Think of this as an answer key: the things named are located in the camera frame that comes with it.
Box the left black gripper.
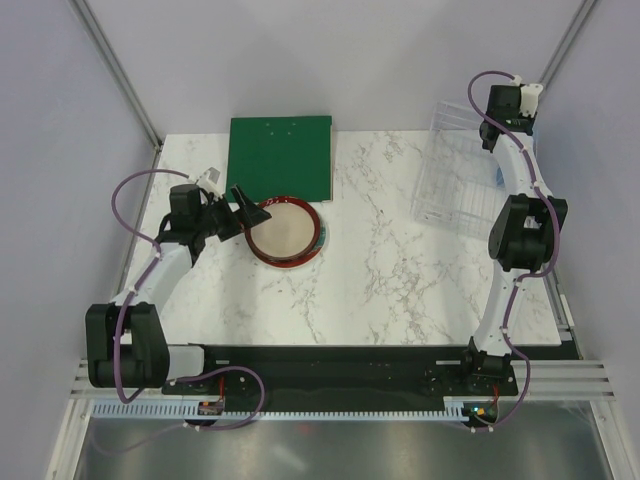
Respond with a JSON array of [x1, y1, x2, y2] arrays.
[[195, 185, 270, 242]]

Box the dark red plate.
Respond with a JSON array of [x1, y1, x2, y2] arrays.
[[245, 196, 323, 260], [255, 247, 322, 269]]

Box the dark red plate front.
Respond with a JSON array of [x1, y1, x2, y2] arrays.
[[255, 247, 322, 269]]

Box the red and teal floral plate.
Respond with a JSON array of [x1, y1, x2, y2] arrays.
[[269, 222, 331, 270]]

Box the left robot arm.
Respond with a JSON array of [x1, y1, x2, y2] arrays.
[[85, 184, 271, 389]]

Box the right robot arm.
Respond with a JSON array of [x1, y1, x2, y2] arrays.
[[457, 79, 568, 394]]

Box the clear dish rack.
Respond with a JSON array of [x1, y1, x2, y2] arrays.
[[410, 99, 541, 236]]

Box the green board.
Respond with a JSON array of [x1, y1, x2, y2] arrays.
[[226, 116, 333, 203]]

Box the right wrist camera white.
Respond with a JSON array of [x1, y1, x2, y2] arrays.
[[510, 75, 544, 118]]

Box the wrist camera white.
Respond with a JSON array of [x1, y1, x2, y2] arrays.
[[510, 75, 544, 118], [188, 167, 222, 200]]

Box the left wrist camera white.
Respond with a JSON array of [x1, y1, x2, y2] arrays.
[[188, 167, 222, 200]]

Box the right aluminium frame post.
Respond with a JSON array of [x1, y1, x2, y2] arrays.
[[508, 1, 600, 99]]

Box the aluminium frame post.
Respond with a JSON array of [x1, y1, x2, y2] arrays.
[[508, 1, 600, 99], [69, 0, 163, 153]]

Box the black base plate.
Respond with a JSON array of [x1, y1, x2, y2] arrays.
[[162, 345, 518, 411]]

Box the white cable duct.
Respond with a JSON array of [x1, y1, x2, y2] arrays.
[[90, 396, 493, 422]]

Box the left aluminium frame post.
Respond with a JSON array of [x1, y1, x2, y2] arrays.
[[69, 0, 163, 153]]

